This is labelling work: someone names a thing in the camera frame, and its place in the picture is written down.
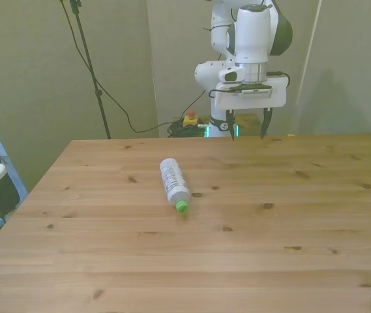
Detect yellow emergency stop button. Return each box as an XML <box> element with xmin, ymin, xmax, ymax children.
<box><xmin>183</xmin><ymin>110</ymin><xmax>200</xmax><ymax>128</ymax></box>

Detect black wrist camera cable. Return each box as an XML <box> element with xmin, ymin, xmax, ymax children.
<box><xmin>208</xmin><ymin>70</ymin><xmax>291</xmax><ymax>100</ymax></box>

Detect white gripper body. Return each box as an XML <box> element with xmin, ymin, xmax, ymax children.
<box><xmin>211</xmin><ymin>75</ymin><xmax>288</xmax><ymax>112</ymax></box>

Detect water bottle with green cap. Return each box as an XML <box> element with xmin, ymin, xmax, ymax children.
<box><xmin>158</xmin><ymin>157</ymin><xmax>191</xmax><ymax>215</ymax></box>

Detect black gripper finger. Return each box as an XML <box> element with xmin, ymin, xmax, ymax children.
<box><xmin>260</xmin><ymin>108</ymin><xmax>274</xmax><ymax>141</ymax></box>
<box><xmin>226</xmin><ymin>110</ymin><xmax>237</xmax><ymax>142</ymax></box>

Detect black tripod stand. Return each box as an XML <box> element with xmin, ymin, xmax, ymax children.
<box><xmin>59</xmin><ymin>0</ymin><xmax>112</xmax><ymax>140</ymax></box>

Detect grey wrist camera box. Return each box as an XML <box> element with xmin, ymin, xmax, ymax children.
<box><xmin>236</xmin><ymin>84</ymin><xmax>275</xmax><ymax>98</ymax></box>

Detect coiled green black cables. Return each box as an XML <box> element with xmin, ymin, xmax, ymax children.
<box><xmin>166</xmin><ymin>121</ymin><xmax>206</xmax><ymax>139</ymax></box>

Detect long black cable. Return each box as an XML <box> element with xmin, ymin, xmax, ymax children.
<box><xmin>61</xmin><ymin>0</ymin><xmax>207</xmax><ymax>134</ymax></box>

